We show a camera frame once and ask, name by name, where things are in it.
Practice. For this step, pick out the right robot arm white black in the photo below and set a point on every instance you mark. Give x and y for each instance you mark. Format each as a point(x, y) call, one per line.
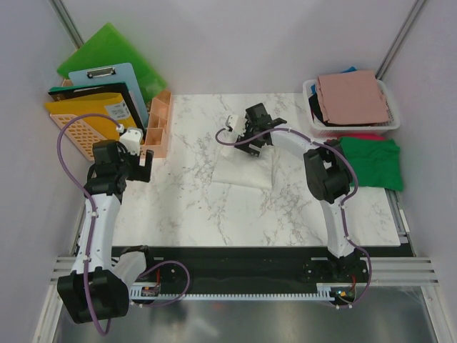
point(328, 173)

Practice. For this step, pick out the black garment in basket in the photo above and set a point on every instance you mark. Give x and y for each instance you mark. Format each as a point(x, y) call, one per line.
point(315, 109)

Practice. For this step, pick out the white printed t shirt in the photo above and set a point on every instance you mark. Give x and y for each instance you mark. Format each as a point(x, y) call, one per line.
point(236, 167)

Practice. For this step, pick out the yellow folder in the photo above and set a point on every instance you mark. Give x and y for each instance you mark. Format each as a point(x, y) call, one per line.
point(109, 104)

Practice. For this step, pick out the orange mesh file holder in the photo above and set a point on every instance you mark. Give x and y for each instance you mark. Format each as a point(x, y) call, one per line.
point(80, 133)

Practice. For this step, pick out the green t shirt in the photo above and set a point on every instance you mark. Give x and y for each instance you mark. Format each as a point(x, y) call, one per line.
point(375, 162)

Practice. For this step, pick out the peach compartment organizer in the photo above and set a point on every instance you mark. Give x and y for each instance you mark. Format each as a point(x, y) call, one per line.
point(159, 126)

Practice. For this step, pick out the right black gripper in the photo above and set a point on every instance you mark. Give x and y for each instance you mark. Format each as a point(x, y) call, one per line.
point(245, 146)

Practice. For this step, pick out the light blue clipboard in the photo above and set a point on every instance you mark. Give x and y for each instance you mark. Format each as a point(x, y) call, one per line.
point(114, 73)

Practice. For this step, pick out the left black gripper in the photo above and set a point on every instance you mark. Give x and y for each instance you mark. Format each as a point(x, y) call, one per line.
point(141, 174)

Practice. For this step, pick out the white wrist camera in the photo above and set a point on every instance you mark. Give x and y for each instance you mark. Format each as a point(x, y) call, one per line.
point(130, 140)
point(236, 124)

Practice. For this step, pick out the red t shirt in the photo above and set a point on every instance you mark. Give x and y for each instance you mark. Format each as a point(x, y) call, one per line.
point(373, 137)

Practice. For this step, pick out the black folder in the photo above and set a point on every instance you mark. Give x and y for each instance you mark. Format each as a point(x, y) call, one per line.
point(71, 92)

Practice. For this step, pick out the white cable duct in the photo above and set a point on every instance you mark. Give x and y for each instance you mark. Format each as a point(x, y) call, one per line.
point(148, 291)

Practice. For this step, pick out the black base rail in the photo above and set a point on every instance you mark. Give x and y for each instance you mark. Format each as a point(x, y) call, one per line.
point(249, 269)

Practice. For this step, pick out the green plastic board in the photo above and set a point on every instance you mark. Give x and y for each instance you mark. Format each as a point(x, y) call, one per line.
point(108, 47)

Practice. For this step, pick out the pink folded t shirt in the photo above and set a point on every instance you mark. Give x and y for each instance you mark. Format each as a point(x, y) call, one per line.
point(352, 98)

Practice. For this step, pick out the white laundry basket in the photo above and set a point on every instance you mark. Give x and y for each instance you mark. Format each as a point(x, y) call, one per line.
point(318, 129)

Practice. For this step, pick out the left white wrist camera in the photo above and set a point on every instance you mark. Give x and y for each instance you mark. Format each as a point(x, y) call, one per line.
point(130, 140)

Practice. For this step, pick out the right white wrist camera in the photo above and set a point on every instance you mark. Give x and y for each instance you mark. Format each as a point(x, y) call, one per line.
point(236, 124)

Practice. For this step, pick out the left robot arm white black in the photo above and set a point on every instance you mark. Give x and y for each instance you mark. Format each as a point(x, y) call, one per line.
point(96, 287)

